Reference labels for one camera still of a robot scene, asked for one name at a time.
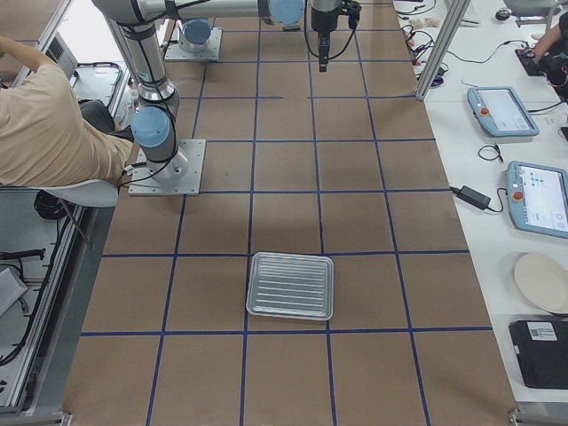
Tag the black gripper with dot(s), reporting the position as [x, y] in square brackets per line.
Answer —
[322, 20]

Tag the silver ribbed metal tray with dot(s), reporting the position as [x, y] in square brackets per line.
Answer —
[291, 286]

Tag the far blue teach pendant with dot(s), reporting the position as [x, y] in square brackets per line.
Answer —
[500, 112]

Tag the blue teach pendant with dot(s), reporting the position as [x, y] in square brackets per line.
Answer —
[537, 198]
[500, 112]

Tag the black power adapter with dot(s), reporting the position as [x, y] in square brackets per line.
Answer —
[471, 196]

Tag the near blue teach pendant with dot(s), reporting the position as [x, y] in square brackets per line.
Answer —
[537, 198]

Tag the white plastic chair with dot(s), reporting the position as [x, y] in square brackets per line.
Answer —
[94, 193]

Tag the man in beige shirt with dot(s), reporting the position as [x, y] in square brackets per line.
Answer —
[48, 137]

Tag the beige round plate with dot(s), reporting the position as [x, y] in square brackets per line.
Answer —
[543, 282]

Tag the black laptop case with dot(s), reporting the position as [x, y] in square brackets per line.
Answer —
[541, 350]

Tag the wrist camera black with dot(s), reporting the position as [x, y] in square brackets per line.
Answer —
[351, 9]

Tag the aluminium frame post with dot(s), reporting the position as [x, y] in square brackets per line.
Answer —
[445, 36]

